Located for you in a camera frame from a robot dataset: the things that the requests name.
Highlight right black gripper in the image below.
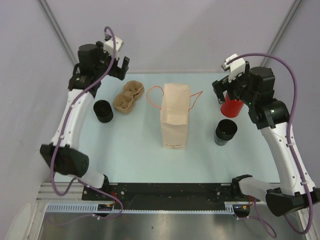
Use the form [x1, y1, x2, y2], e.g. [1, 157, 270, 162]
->
[212, 65, 257, 106]

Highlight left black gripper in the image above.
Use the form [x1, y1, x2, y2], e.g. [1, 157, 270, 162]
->
[94, 41, 129, 80]

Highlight beige paper takeout bag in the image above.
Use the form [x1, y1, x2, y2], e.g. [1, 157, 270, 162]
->
[146, 83, 203, 150]

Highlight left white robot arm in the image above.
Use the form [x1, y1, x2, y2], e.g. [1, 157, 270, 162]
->
[40, 38, 130, 200]

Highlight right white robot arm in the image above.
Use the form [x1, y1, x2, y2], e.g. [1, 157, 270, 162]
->
[212, 58, 320, 217]

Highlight red straw holder cup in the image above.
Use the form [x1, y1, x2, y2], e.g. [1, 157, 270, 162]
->
[220, 93, 244, 118]

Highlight stacked brown pulp carriers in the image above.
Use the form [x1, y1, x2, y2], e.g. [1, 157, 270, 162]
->
[113, 80, 145, 114]

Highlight black cup stack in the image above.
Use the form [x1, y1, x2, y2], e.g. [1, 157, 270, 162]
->
[214, 119, 238, 146]

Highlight black lid stack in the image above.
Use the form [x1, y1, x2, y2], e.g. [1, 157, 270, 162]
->
[93, 99, 114, 123]

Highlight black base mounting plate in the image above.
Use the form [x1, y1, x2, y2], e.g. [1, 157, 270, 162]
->
[81, 182, 253, 211]

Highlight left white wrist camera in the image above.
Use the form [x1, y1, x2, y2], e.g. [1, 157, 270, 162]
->
[103, 34, 124, 60]

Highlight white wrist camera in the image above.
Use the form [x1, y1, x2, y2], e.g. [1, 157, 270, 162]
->
[103, 34, 124, 60]
[221, 53, 246, 83]

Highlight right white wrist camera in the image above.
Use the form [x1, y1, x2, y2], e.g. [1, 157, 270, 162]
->
[221, 53, 246, 83]

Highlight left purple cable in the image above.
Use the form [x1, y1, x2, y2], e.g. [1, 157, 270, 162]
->
[49, 25, 124, 226]

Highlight white slotted cable duct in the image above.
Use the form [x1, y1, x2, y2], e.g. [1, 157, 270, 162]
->
[46, 203, 234, 215]

